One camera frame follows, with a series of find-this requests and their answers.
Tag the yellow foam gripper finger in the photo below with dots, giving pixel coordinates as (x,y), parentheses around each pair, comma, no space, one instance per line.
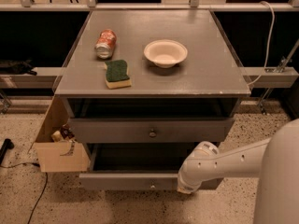
(185,190)

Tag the grey drawer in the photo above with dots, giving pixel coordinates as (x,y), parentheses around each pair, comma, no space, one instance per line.
(150,130)
(138,166)

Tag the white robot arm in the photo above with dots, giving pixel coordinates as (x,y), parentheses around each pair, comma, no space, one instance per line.
(274,161)

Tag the grey wooden drawer cabinet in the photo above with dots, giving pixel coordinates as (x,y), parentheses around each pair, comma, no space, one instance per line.
(207,85)

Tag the grey top drawer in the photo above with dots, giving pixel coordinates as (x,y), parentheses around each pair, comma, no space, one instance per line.
(150,130)

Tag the cardboard box with items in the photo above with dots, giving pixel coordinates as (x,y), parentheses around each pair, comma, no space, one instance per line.
(54,153)

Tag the green yellow sponge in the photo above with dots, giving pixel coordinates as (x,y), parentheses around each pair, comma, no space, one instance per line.
(117,74)

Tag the white paper bowl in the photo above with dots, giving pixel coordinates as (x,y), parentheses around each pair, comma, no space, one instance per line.
(165,53)

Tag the orange soda can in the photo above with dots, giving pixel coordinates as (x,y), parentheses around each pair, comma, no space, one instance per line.
(105,44)

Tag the black cylinder on floor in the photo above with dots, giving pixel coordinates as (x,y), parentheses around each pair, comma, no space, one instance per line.
(6,145)

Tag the black object on shelf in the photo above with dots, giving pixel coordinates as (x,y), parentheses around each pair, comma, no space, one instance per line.
(11,67)

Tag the metal bracket right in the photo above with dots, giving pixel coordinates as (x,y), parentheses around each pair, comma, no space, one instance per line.
(280,76)

